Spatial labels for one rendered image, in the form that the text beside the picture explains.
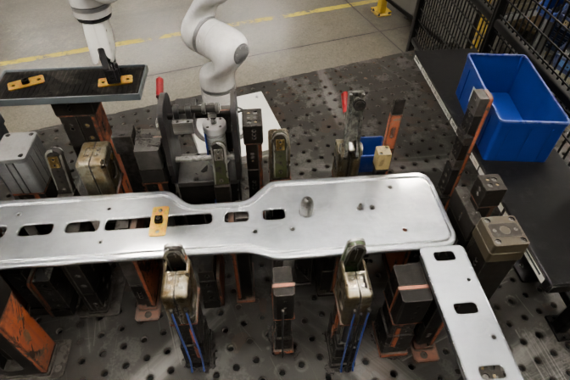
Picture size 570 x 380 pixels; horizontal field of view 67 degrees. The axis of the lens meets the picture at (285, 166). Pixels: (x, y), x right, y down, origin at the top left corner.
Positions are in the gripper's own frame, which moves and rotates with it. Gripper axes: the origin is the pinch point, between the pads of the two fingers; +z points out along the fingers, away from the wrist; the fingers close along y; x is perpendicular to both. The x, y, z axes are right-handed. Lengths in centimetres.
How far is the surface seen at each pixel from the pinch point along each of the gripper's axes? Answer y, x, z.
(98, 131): 2.3, -7.6, 15.5
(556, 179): 48, 101, 15
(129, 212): 30.6, -0.3, 18.5
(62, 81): -3.5, -13.1, 2.5
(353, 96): 26, 54, -2
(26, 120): -154, -89, 118
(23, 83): -3.5, -22.1, 1.9
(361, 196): 39, 54, 18
